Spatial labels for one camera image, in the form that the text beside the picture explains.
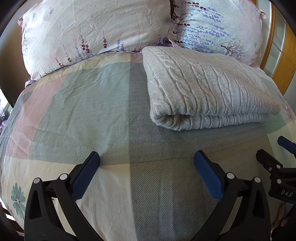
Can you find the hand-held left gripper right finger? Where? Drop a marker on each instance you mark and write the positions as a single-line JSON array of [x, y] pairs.
[[209, 177]]

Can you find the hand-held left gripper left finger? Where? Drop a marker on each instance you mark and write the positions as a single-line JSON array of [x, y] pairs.
[[84, 177]]

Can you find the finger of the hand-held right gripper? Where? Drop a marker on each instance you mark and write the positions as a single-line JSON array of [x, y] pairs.
[[269, 160], [286, 144]]

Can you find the person's right hand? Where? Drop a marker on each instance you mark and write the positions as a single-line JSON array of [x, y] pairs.
[[281, 219]]

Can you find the pastel checked bed sheet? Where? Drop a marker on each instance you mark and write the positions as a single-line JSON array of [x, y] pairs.
[[92, 111]]

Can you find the wooden framed cabinet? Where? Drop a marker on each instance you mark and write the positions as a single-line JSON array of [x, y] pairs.
[[278, 44]]

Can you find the floral pillow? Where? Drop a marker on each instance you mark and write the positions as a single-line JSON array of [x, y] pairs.
[[217, 30], [92, 32]]

